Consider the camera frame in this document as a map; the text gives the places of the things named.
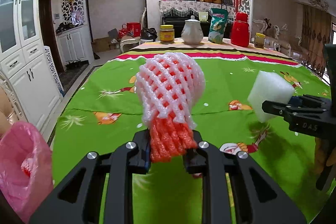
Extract green cartoon tablecloth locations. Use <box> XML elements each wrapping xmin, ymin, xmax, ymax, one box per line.
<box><xmin>52</xmin><ymin>52</ymin><xmax>330</xmax><ymax>223</ymax></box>

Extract chandelier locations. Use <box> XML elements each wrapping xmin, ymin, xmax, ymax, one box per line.
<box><xmin>308</xmin><ymin>0</ymin><xmax>329</xmax><ymax>11</ymax></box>

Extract red thermos jug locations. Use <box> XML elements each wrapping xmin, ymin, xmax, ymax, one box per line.
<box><xmin>231</xmin><ymin>12</ymin><xmax>249</xmax><ymax>47</ymax></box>

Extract white square foam block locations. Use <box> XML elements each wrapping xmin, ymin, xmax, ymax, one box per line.
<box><xmin>248</xmin><ymin>71</ymin><xmax>295</xmax><ymax>123</ymax></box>

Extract lace covered piano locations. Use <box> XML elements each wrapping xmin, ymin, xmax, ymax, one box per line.
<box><xmin>159</xmin><ymin>0</ymin><xmax>235</xmax><ymax>38</ymax></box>

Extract white ceramic teapot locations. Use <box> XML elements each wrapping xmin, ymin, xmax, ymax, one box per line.
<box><xmin>181</xmin><ymin>15</ymin><xmax>203</xmax><ymax>45</ymax></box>

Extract pink trash bag bin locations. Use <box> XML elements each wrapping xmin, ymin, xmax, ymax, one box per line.
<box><xmin>1</xmin><ymin>121</ymin><xmax>54</xmax><ymax>223</ymax></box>

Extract small pink foam fruit net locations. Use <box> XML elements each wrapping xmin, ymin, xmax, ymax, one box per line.
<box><xmin>135</xmin><ymin>52</ymin><xmax>206</xmax><ymax>163</ymax></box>

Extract white cabinet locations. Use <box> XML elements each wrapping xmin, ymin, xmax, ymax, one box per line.
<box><xmin>1</xmin><ymin>0</ymin><xmax>60</xmax><ymax>130</ymax></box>

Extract small glass jar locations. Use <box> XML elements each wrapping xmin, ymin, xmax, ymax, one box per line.
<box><xmin>254</xmin><ymin>32</ymin><xmax>265</xmax><ymax>48</ymax></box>

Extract yellow lidded jar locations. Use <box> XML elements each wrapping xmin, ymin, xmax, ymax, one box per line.
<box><xmin>159</xmin><ymin>24</ymin><xmax>175</xmax><ymax>43</ymax></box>

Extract person right hand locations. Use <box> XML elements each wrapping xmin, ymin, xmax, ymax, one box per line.
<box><xmin>314</xmin><ymin>138</ymin><xmax>336</xmax><ymax>174</ymax></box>

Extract green snack bag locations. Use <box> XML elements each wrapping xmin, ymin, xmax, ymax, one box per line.
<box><xmin>208</xmin><ymin>8</ymin><xmax>228</xmax><ymax>44</ymax></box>

